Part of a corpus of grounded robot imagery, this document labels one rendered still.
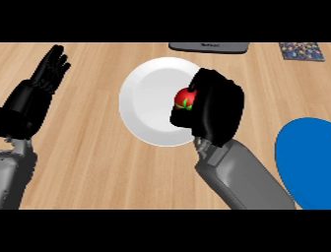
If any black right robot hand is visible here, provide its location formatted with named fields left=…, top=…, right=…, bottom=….
left=169, top=67, right=248, bottom=148

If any blue plate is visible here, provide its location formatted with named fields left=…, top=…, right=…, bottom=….
left=274, top=117, right=331, bottom=211

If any dark grey flat appliance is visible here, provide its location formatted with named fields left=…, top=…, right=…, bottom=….
left=168, top=42, right=252, bottom=55

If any white plate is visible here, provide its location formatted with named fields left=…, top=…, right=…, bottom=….
left=119, top=56, right=206, bottom=148

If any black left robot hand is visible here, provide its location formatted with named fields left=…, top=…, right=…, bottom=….
left=0, top=44, right=73, bottom=141

